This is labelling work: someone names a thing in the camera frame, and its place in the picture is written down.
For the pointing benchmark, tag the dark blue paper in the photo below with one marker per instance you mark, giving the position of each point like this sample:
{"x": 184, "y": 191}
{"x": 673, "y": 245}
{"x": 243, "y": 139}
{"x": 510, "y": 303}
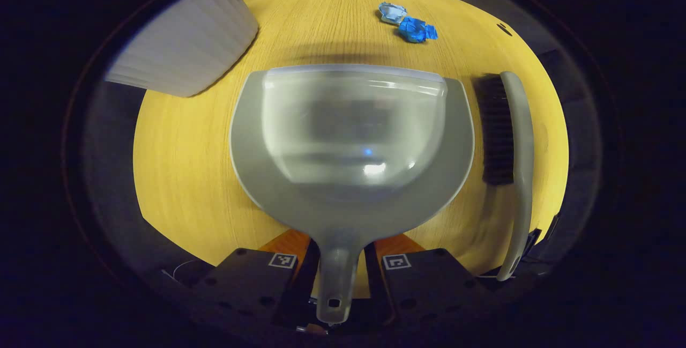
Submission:
{"x": 417, "y": 30}

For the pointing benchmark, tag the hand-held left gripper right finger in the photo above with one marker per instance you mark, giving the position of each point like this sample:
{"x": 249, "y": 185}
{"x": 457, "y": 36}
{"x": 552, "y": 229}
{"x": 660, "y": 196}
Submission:
{"x": 375, "y": 283}

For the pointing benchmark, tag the light blue paper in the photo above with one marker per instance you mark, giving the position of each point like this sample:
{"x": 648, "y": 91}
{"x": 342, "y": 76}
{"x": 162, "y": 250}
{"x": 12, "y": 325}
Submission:
{"x": 392, "y": 13}

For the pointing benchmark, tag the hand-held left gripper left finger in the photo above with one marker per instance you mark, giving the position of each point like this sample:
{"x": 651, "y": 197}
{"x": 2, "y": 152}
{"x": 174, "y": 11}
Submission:
{"x": 303, "y": 283}

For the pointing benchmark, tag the grey dustpan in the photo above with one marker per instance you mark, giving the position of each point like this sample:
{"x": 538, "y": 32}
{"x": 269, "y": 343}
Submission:
{"x": 348, "y": 214}

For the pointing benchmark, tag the grey garbage bin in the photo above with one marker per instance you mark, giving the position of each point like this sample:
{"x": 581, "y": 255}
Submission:
{"x": 182, "y": 42}

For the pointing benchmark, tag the small grey broom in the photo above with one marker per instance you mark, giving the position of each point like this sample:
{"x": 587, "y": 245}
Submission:
{"x": 522, "y": 149}

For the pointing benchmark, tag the wooden desktop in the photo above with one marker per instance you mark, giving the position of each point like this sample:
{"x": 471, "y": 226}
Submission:
{"x": 187, "y": 176}

